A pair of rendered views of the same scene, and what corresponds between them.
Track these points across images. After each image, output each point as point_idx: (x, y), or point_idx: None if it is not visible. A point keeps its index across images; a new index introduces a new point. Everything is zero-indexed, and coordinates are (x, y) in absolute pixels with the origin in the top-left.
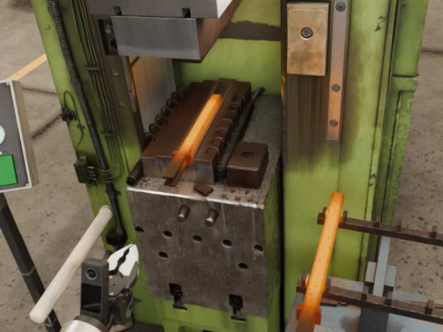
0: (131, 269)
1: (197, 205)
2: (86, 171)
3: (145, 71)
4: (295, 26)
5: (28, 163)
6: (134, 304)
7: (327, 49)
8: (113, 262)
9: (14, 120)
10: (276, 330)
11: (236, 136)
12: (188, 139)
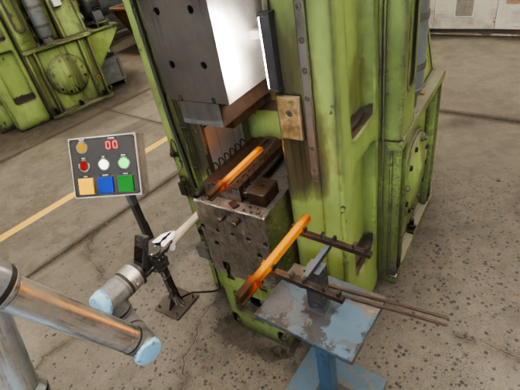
0: (166, 243)
1: (229, 213)
2: (184, 188)
3: (216, 130)
4: (282, 109)
5: (141, 179)
6: (168, 263)
7: (303, 124)
8: (159, 238)
9: (135, 155)
10: None
11: (263, 173)
12: (230, 174)
